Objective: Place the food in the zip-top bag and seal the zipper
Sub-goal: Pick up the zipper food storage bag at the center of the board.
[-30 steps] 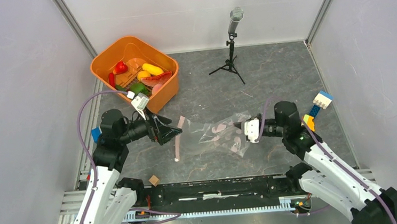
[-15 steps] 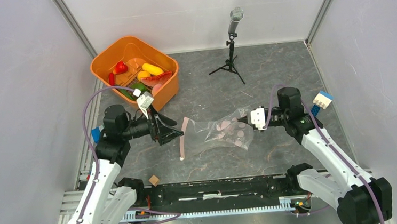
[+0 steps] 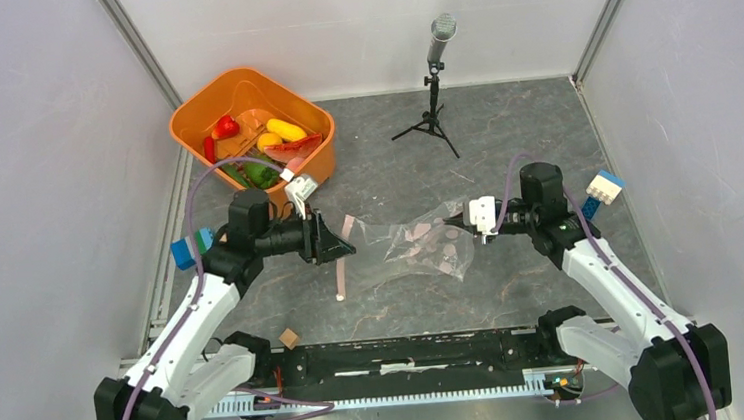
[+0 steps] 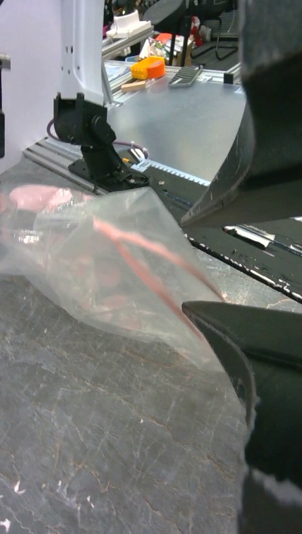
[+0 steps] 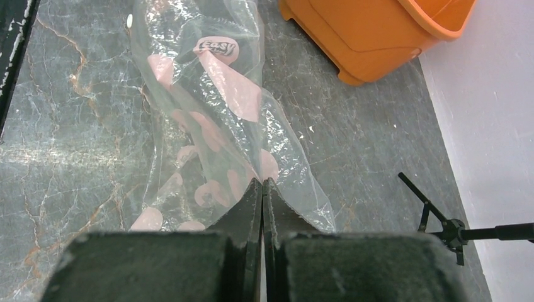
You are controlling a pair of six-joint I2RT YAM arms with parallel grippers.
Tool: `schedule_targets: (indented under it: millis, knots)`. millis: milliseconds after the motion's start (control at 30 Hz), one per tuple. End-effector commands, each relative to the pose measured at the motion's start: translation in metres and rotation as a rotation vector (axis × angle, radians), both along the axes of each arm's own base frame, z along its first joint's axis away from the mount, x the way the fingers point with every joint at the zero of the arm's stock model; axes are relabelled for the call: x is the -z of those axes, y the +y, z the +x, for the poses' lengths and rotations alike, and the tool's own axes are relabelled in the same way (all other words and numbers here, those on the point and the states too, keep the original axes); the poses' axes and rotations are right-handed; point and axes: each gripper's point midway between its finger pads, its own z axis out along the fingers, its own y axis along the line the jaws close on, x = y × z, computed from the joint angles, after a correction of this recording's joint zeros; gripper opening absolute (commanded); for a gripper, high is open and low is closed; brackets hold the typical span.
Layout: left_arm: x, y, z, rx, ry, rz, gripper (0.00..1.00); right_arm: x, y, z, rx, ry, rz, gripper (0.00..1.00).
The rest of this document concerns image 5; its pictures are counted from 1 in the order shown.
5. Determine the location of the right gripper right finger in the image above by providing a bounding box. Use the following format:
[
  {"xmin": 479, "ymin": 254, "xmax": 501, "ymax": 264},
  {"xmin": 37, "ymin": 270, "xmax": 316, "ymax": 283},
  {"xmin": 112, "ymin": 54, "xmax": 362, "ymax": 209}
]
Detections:
[{"xmin": 263, "ymin": 178, "xmax": 319, "ymax": 301}]

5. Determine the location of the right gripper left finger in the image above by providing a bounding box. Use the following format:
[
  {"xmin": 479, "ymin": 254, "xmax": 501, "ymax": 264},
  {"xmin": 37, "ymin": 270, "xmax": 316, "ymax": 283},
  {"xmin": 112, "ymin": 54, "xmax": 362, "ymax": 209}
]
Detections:
[{"xmin": 208, "ymin": 178, "xmax": 263, "ymax": 301}]

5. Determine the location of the clear pink-dotted zip bag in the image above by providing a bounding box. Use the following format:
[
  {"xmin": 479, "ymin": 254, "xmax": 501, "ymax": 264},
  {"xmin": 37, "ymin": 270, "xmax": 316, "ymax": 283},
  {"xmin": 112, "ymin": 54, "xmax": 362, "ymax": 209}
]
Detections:
[{"xmin": 128, "ymin": 1, "xmax": 336, "ymax": 232}]

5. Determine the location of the orange plastic basket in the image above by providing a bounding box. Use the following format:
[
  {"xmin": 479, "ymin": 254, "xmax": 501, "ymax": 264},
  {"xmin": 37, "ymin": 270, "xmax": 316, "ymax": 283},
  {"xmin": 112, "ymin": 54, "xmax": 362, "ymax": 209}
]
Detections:
[{"xmin": 278, "ymin": 0, "xmax": 476, "ymax": 86}]

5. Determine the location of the microphone on black tripod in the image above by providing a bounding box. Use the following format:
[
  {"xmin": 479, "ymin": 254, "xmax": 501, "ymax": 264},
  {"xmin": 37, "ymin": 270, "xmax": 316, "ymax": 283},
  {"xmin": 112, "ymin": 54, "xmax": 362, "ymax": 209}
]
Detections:
[{"xmin": 397, "ymin": 172, "xmax": 533, "ymax": 266}]

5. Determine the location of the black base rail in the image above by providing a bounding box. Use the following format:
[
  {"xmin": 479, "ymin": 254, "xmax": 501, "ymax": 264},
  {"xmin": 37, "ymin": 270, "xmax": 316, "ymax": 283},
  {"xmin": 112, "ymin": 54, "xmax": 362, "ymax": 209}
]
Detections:
[{"xmin": 1, "ymin": 0, "xmax": 40, "ymax": 132}]

